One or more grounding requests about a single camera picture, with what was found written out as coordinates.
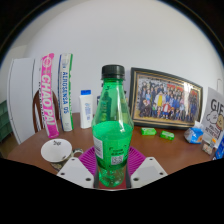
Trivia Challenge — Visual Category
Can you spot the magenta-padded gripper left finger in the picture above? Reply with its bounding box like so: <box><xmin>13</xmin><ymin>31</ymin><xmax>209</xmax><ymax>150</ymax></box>
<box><xmin>56</xmin><ymin>146</ymin><xmax>100</xmax><ymax>190</ymax></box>

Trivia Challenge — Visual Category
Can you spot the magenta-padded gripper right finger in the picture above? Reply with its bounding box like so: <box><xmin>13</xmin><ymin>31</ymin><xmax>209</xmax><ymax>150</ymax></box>
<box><xmin>125</xmin><ymin>146</ymin><xmax>168</xmax><ymax>189</ymax></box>

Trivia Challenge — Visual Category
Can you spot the green plastic drink bottle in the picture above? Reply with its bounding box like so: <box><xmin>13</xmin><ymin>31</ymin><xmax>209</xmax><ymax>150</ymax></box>
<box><xmin>91</xmin><ymin>64</ymin><xmax>135</xmax><ymax>188</ymax></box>

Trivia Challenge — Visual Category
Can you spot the white patterned mug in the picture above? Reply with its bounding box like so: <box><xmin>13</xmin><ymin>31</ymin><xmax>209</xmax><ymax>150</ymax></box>
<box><xmin>40</xmin><ymin>138</ymin><xmax>85</xmax><ymax>173</ymax></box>

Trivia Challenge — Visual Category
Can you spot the blue tissue pack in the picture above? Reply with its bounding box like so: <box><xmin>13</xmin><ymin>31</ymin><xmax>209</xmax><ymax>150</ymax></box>
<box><xmin>183</xmin><ymin>126</ymin><xmax>205</xmax><ymax>145</ymax></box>

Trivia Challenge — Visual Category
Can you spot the white bottle with blue cap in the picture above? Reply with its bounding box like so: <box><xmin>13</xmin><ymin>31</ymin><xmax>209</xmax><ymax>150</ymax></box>
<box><xmin>78</xmin><ymin>88</ymin><xmax>95</xmax><ymax>130</ymax></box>

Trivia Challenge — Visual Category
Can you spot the small printed card box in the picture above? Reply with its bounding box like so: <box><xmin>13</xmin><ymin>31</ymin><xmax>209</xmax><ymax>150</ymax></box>
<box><xmin>201</xmin><ymin>138</ymin><xmax>216</xmax><ymax>156</ymax></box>

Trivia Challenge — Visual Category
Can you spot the brown wooden chair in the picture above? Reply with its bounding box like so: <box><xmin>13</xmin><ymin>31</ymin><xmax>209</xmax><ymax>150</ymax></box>
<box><xmin>31</xmin><ymin>88</ymin><xmax>61</xmax><ymax>135</ymax></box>

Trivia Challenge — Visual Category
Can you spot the framed group photo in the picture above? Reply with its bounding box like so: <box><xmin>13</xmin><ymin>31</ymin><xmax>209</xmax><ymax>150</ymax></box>
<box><xmin>127</xmin><ymin>66</ymin><xmax>204</xmax><ymax>131</ymax></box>

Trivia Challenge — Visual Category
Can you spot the pink shuttlecock tube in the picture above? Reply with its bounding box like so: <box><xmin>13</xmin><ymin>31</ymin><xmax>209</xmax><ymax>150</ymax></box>
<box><xmin>39</xmin><ymin>52</ymin><xmax>61</xmax><ymax>140</ymax></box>

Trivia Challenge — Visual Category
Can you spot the white blue-green shuttlecock tube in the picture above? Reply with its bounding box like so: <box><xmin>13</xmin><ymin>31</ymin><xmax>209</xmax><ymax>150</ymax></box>
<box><xmin>57</xmin><ymin>52</ymin><xmax>75</xmax><ymax>132</ymax></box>

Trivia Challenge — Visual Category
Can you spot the white paper gift bag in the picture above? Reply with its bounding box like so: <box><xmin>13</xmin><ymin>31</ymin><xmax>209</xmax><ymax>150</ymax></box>
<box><xmin>199</xmin><ymin>86</ymin><xmax>224</xmax><ymax>148</ymax></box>

